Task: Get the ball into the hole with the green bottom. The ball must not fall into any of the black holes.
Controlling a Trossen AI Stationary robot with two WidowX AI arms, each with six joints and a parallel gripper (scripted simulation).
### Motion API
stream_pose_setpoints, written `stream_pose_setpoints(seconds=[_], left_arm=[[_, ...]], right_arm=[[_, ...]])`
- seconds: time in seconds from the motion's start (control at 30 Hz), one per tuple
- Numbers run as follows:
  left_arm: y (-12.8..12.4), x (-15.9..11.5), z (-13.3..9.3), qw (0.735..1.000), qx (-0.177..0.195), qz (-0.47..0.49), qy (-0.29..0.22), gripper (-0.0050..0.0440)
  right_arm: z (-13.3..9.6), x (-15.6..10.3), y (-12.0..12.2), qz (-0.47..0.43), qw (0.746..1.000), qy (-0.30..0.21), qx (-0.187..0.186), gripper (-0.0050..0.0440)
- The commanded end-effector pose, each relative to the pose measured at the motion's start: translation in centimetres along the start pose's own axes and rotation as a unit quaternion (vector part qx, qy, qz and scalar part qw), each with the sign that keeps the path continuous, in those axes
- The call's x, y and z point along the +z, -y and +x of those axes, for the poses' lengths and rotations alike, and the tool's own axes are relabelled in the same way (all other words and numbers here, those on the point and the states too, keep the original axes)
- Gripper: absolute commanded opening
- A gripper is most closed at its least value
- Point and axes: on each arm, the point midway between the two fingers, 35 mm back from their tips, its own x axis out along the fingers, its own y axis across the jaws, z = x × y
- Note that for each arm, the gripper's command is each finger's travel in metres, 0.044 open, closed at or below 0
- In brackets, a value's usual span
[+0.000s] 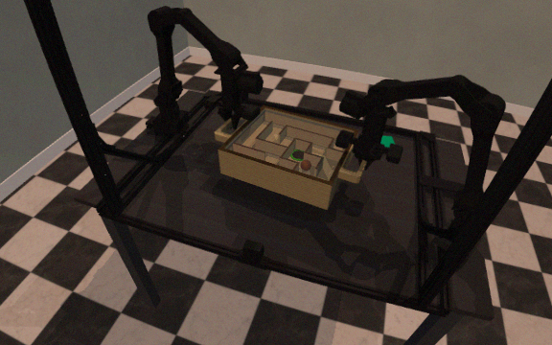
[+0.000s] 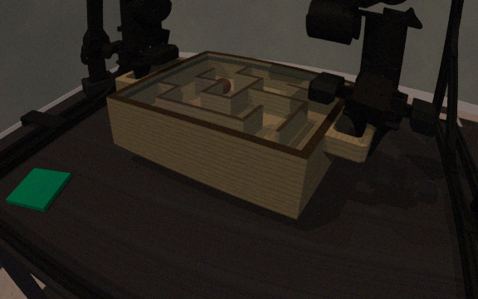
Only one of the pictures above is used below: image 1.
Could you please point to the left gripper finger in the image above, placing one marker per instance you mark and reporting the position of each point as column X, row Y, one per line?
column 235, row 120
column 225, row 116

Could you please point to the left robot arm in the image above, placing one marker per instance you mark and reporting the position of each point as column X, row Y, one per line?
column 224, row 55

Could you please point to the wooden maze box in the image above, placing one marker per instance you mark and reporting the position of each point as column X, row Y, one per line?
column 289, row 154

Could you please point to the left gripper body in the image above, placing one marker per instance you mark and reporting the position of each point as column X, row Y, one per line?
column 231, row 100

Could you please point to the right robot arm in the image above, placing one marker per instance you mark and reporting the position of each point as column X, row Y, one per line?
column 484, row 117

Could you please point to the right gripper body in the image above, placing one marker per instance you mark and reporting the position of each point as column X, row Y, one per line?
column 394, row 152

